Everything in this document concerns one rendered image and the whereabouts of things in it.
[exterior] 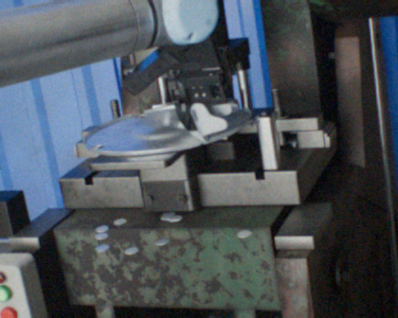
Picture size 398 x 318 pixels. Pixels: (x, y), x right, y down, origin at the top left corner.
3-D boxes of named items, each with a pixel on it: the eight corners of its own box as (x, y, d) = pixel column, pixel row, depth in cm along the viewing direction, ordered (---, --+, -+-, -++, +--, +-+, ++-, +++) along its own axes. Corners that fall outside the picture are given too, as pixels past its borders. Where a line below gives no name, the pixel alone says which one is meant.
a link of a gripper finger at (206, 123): (233, 152, 130) (217, 107, 124) (196, 154, 132) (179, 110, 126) (236, 139, 132) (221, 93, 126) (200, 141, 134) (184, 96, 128)
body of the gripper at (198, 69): (227, 109, 123) (206, 42, 116) (172, 114, 126) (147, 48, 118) (237, 76, 129) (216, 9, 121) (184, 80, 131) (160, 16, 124)
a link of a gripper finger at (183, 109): (195, 137, 128) (178, 92, 122) (186, 137, 128) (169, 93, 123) (202, 116, 131) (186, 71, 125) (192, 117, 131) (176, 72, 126)
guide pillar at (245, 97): (253, 121, 159) (243, 48, 155) (242, 122, 160) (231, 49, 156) (256, 118, 161) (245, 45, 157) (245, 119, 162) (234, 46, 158)
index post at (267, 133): (279, 169, 140) (271, 113, 137) (261, 170, 141) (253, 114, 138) (282, 164, 142) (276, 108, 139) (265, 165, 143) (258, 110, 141)
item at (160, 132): (282, 122, 138) (281, 117, 138) (117, 169, 128) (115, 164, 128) (208, 97, 164) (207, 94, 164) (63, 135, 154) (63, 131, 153)
